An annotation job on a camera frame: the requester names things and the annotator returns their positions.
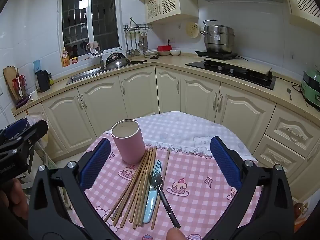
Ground light blue sheathed knife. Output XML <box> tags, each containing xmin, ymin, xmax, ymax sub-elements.
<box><xmin>143</xmin><ymin>161</ymin><xmax>163</xmax><ymax>223</ymax></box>

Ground yellow round perforated plate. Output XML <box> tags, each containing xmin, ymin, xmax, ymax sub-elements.
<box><xmin>185</xmin><ymin>22</ymin><xmax>200</xmax><ymax>38</ymax></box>

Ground stainless steel steamer pot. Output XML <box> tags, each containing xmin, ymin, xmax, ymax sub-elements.
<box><xmin>200</xmin><ymin>19</ymin><xmax>236</xmax><ymax>53</ymax></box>

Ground white framed window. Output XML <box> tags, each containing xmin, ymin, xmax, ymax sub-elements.
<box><xmin>59</xmin><ymin>0</ymin><xmax>122</xmax><ymax>55</ymax></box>

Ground white fringed checked towel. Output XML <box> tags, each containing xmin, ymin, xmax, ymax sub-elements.
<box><xmin>104</xmin><ymin>111</ymin><xmax>258</xmax><ymax>162</ymax></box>

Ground green kitchen appliance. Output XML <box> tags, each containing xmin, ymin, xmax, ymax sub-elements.
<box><xmin>300</xmin><ymin>66</ymin><xmax>320</xmax><ymax>108</ymax></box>

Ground pink cloth on faucet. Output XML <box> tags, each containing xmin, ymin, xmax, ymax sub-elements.
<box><xmin>89</xmin><ymin>41</ymin><xmax>100</xmax><ymax>55</ymax></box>

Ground person's left hand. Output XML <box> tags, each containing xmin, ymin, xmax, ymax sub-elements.
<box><xmin>0</xmin><ymin>178</ymin><xmax>28</xmax><ymax>206</ymax></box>

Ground red utensil holder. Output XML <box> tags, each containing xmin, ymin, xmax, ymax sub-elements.
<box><xmin>12</xmin><ymin>74</ymin><xmax>27</xmax><ymax>100</ymax></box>

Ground cream lattice wall cabinet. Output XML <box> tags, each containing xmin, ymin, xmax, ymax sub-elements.
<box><xmin>137</xmin><ymin>0</ymin><xmax>200</xmax><ymax>24</ymax></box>

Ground metal wok with black handle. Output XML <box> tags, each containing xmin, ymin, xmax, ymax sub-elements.
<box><xmin>105</xmin><ymin>57</ymin><xmax>148</xmax><ymax>70</ymax></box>

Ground wall utensil rack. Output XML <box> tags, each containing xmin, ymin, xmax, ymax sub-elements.
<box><xmin>123</xmin><ymin>17</ymin><xmax>153</xmax><ymax>32</ymax></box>

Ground bundle of wooden chopsticks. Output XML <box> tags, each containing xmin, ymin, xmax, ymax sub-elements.
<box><xmin>104</xmin><ymin>146</ymin><xmax>171</xmax><ymax>230</ymax></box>

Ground beige board over stove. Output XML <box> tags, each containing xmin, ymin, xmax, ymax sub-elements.
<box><xmin>204</xmin><ymin>56</ymin><xmax>273</xmax><ymax>74</ymax></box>

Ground black round colander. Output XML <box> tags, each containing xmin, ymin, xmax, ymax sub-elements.
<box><xmin>105</xmin><ymin>52</ymin><xmax>127</xmax><ymax>67</ymax></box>

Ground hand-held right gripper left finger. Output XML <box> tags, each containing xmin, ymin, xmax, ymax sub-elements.
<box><xmin>27</xmin><ymin>138</ymin><xmax>120</xmax><ymax>240</ymax></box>

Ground metal spork with black handle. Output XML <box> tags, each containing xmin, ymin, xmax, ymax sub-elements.
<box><xmin>148</xmin><ymin>171</ymin><xmax>181</xmax><ymax>229</ymax></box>

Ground wooden cutting board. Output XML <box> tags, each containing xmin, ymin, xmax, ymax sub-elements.
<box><xmin>3</xmin><ymin>66</ymin><xmax>20</xmax><ymax>100</ymax></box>

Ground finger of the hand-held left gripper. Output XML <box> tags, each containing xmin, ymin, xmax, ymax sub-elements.
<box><xmin>3</xmin><ymin>120</ymin><xmax>28</xmax><ymax>138</ymax></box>
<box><xmin>14</xmin><ymin>119</ymin><xmax>48</xmax><ymax>147</ymax></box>

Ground metal sink faucet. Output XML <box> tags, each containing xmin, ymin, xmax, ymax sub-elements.
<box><xmin>86</xmin><ymin>42</ymin><xmax>105</xmax><ymax>71</ymax></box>

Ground pink cylindrical cup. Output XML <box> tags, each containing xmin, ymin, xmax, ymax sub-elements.
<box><xmin>111</xmin><ymin>119</ymin><xmax>146</xmax><ymax>164</ymax></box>

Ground black glass gas stove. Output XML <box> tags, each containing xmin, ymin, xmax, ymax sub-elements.
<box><xmin>185</xmin><ymin>59</ymin><xmax>277</xmax><ymax>90</ymax></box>

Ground orange bottle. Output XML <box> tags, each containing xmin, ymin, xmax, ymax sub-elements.
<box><xmin>62</xmin><ymin>47</ymin><xmax>71</xmax><ymax>67</ymax></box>

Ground cream base cabinets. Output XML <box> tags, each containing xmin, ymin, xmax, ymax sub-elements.
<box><xmin>12</xmin><ymin>65</ymin><xmax>320</xmax><ymax>203</ymax></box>

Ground black power cable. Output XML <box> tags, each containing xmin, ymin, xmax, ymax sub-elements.
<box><xmin>275</xmin><ymin>76</ymin><xmax>309</xmax><ymax>107</ymax></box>

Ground orange floor container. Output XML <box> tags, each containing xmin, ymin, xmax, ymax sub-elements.
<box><xmin>294</xmin><ymin>201</ymin><xmax>310</xmax><ymax>230</ymax></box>

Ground pink checked tablecloth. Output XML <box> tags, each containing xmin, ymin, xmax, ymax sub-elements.
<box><xmin>84</xmin><ymin>111</ymin><xmax>263</xmax><ymax>240</ymax></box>

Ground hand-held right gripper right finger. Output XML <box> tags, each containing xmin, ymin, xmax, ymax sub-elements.
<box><xmin>200</xmin><ymin>136</ymin><xmax>295</xmax><ymax>240</ymax></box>

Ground person's right hand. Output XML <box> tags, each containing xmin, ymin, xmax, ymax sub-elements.
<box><xmin>167</xmin><ymin>227</ymin><xmax>186</xmax><ymax>240</ymax></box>

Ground black induction cooker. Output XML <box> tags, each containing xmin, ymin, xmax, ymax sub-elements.
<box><xmin>195</xmin><ymin>50</ymin><xmax>238</xmax><ymax>60</ymax></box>

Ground hanging metal ladle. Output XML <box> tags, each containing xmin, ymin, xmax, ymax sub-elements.
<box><xmin>125</xmin><ymin>31</ymin><xmax>132</xmax><ymax>56</ymax></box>

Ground black kettle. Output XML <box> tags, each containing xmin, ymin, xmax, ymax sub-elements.
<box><xmin>36</xmin><ymin>69</ymin><xmax>51</xmax><ymax>92</ymax></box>

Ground stainless steel sink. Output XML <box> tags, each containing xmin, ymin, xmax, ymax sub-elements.
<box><xmin>66</xmin><ymin>67</ymin><xmax>105</xmax><ymax>85</ymax></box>

